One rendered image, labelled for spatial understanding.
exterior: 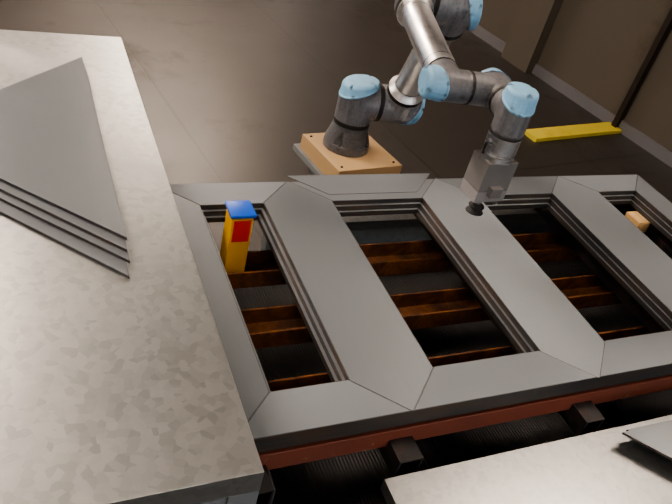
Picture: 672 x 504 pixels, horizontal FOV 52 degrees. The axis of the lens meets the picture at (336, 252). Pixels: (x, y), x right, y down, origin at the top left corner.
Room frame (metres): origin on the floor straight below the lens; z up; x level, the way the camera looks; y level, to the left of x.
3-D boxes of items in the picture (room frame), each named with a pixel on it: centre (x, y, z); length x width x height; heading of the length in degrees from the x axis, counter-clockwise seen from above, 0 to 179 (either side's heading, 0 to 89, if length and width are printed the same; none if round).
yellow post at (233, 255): (1.27, 0.23, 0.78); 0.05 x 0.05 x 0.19; 31
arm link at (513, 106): (1.42, -0.29, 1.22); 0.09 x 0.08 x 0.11; 20
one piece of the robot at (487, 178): (1.41, -0.29, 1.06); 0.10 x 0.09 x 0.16; 33
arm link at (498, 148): (1.42, -0.29, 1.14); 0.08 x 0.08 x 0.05
